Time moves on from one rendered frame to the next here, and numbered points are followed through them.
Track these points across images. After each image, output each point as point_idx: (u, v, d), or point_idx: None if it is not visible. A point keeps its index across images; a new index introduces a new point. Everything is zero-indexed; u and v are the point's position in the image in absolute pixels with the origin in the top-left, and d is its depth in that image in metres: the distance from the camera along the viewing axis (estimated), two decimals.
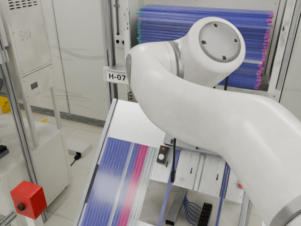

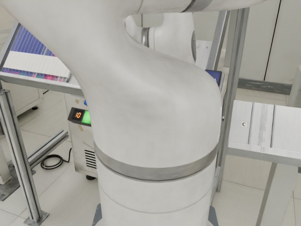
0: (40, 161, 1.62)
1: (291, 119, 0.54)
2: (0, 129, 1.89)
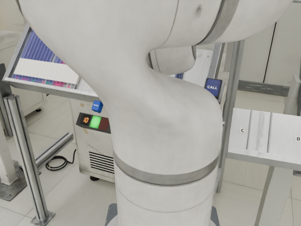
0: None
1: (286, 126, 0.58)
2: (5, 131, 1.93)
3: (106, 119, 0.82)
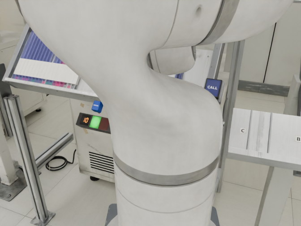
0: None
1: (286, 126, 0.58)
2: (5, 131, 1.93)
3: (106, 119, 0.82)
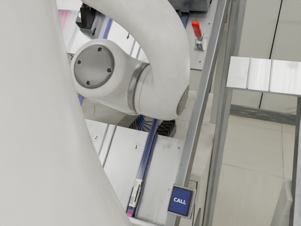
0: None
1: None
2: None
3: None
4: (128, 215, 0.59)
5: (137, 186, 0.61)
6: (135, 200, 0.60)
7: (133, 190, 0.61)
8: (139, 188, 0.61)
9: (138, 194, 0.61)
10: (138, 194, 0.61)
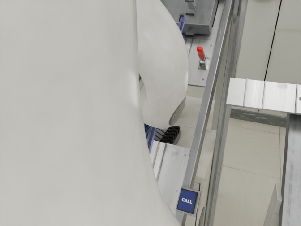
0: None
1: None
2: None
3: None
4: None
5: None
6: None
7: None
8: None
9: None
10: None
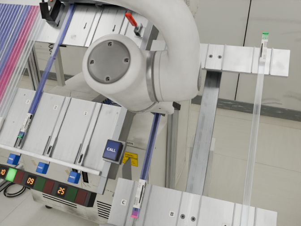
0: (4, 188, 1.68)
1: (163, 199, 0.60)
2: None
3: (21, 172, 0.83)
4: (133, 216, 0.58)
5: (140, 187, 0.61)
6: (140, 201, 0.60)
7: (137, 191, 0.60)
8: (144, 189, 0.61)
9: (142, 195, 0.60)
10: (142, 195, 0.60)
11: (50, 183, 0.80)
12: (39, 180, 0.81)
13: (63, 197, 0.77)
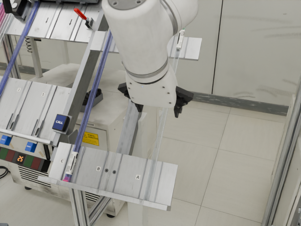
0: None
1: (92, 158, 0.74)
2: None
3: None
4: (65, 180, 0.72)
5: (73, 157, 0.74)
6: (71, 168, 0.73)
7: (70, 161, 0.74)
8: (75, 159, 0.74)
9: (74, 164, 0.74)
10: (73, 164, 0.74)
11: (12, 152, 0.94)
12: (3, 150, 0.95)
13: (22, 163, 0.92)
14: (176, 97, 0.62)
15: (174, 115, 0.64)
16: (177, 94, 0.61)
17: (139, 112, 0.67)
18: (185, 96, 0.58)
